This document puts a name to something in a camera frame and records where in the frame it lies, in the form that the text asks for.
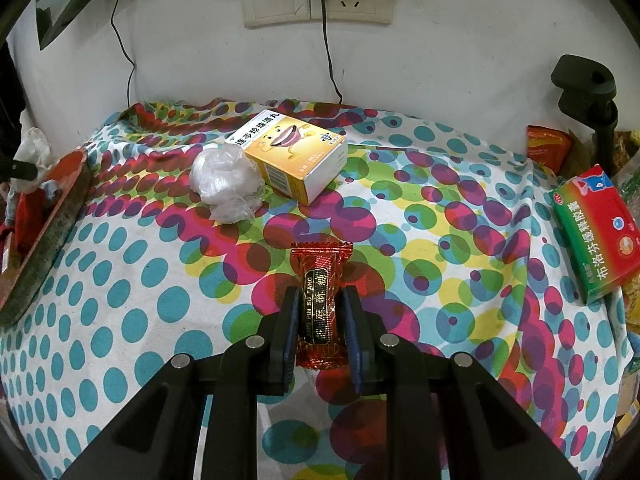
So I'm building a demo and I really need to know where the red candy wrapper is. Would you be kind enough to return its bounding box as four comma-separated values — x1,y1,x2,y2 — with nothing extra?
291,240,352,370

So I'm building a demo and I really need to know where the clear plastic bag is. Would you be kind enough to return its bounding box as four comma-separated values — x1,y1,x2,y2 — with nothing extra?
189,143,265,224

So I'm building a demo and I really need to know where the red sock with gold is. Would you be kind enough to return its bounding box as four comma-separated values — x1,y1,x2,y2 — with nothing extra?
14,188,48,259

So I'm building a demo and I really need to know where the white sock back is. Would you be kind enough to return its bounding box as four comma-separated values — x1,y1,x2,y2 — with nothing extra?
15,110,58,181

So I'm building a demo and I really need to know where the polka dot tablecloth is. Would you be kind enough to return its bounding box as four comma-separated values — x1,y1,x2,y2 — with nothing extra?
1,101,631,479

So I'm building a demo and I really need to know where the yellow medicine box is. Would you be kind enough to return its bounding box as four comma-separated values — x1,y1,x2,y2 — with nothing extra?
227,110,348,206

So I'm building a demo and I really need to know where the green red medicine box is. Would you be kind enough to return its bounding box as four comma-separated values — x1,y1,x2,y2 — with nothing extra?
551,165,639,304

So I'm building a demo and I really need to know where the red snack packet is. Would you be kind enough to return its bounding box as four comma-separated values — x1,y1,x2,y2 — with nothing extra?
526,125,574,174

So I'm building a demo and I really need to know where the red round tray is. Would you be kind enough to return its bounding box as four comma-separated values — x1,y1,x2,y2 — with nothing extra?
1,148,91,326

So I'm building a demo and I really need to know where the black phone holder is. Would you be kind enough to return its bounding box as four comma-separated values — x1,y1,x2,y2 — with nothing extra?
551,54,618,177

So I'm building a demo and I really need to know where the black adapter cable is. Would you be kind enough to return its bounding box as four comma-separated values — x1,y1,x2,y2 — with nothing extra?
319,0,344,105

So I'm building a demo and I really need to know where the black cable left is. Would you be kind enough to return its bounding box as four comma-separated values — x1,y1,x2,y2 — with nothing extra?
109,0,138,110

